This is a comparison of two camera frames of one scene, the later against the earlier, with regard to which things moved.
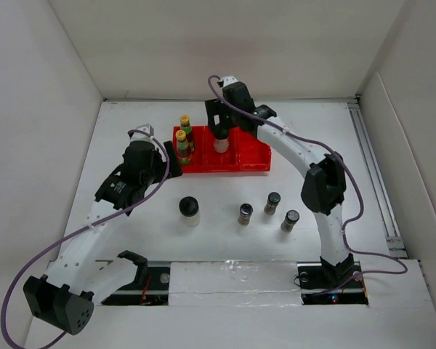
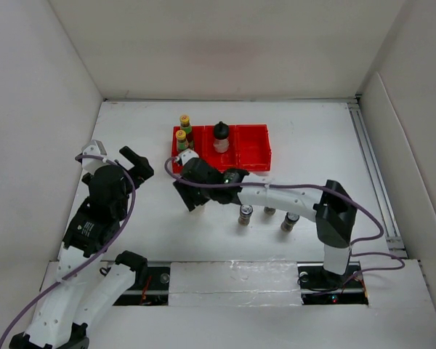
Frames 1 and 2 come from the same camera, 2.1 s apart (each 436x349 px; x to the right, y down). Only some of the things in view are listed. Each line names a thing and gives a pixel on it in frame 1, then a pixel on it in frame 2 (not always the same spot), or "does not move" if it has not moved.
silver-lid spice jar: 245,216 does not move
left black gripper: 175,167 -> 142,170
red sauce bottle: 185,126 does not move
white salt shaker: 221,145 does not move
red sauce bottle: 184,152 does not move
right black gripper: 215,107 -> 184,190
